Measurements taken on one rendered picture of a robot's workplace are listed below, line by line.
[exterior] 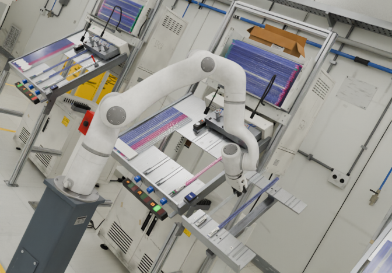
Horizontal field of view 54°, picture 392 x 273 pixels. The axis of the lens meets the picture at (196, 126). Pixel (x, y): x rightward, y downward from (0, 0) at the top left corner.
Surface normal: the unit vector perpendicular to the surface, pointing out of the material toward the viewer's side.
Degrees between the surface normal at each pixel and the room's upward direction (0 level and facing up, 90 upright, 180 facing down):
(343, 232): 90
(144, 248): 90
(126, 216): 92
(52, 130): 90
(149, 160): 44
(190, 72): 121
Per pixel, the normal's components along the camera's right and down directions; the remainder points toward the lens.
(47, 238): -0.39, -0.08
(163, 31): 0.68, 0.44
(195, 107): -0.07, -0.77
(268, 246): -0.57, -0.19
